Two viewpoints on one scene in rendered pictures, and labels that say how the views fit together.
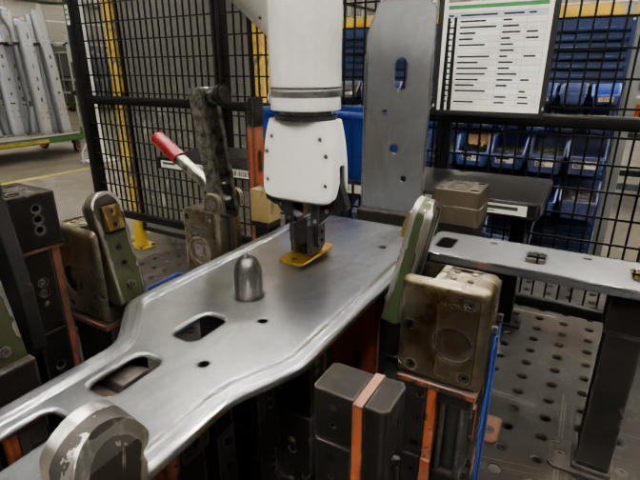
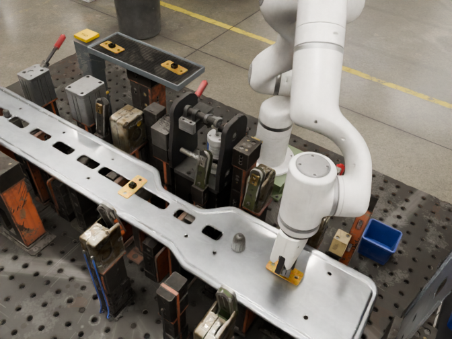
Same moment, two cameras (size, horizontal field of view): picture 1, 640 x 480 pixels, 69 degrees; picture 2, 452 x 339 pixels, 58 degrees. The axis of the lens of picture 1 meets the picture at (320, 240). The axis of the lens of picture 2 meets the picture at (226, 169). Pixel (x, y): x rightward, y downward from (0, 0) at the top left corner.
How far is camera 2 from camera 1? 0.89 m
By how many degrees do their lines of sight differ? 76
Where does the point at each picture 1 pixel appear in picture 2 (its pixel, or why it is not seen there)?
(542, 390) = not seen: outside the picture
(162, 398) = (169, 227)
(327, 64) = (285, 213)
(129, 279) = (249, 201)
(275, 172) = not seen: hidden behind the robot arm
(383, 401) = (161, 292)
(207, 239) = not seen: hidden behind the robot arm
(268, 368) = (181, 255)
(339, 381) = (175, 279)
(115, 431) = (103, 210)
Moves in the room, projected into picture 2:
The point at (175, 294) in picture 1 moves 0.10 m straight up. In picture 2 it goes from (239, 220) to (243, 194)
